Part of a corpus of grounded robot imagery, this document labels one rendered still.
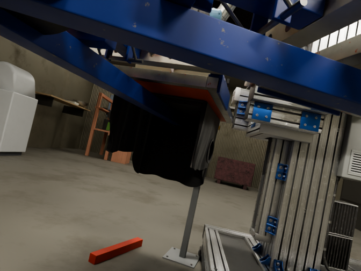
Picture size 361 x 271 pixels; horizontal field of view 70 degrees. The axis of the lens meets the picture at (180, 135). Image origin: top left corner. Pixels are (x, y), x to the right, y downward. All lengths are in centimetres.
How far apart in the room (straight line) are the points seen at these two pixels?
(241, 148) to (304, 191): 753
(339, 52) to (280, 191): 107
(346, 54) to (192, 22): 30
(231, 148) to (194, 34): 859
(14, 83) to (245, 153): 683
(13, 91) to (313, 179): 462
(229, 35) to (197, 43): 5
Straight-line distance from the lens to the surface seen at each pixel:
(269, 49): 45
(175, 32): 40
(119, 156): 748
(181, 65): 86
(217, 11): 136
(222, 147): 892
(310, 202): 156
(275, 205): 156
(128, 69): 102
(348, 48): 58
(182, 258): 195
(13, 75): 521
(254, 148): 909
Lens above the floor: 73
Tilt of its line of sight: 3 degrees up
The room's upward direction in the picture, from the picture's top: 12 degrees clockwise
